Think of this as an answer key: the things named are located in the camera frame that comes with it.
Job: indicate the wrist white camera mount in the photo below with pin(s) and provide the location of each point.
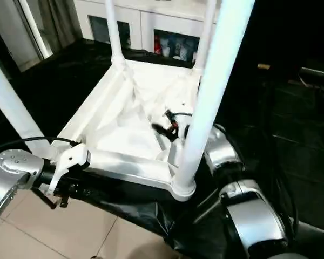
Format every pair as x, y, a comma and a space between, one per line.
185, 108
73, 157

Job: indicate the white plastic table top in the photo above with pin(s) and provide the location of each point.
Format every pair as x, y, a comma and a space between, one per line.
110, 89

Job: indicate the small red packet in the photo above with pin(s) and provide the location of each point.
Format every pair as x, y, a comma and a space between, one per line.
157, 46

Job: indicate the grey curtain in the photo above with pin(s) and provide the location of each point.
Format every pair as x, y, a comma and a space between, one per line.
59, 24

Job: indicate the black shiny mat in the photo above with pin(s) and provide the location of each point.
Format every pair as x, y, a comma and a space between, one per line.
286, 121

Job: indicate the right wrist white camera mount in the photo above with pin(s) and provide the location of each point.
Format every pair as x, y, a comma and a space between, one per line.
185, 108

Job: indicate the white plastic table leg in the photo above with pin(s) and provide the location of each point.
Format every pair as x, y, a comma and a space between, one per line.
218, 81
5, 94
114, 32
206, 35

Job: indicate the black backdrop cloth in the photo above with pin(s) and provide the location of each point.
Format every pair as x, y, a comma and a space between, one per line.
286, 27

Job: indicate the long black bar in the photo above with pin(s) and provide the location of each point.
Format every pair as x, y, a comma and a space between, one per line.
317, 73

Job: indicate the small pale label tag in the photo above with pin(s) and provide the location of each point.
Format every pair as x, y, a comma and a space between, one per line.
263, 65

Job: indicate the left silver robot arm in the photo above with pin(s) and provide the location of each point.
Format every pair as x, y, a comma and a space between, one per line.
10, 172

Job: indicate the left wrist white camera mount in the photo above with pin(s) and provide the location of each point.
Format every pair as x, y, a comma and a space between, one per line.
73, 157

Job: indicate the white glass-door cabinet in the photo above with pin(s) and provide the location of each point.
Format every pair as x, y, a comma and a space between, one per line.
148, 24

